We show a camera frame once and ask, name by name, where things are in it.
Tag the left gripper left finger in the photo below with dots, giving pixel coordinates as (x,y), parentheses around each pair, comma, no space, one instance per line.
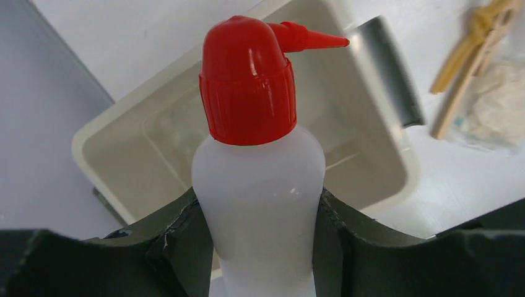
(167,253)

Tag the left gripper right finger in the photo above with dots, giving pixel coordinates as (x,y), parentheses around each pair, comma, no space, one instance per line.
(355,255)

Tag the beige plastic bin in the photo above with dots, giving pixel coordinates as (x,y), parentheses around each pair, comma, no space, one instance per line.
(139,153)

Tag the bag of white powder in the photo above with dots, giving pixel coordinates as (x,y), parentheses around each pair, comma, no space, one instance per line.
(491,117)

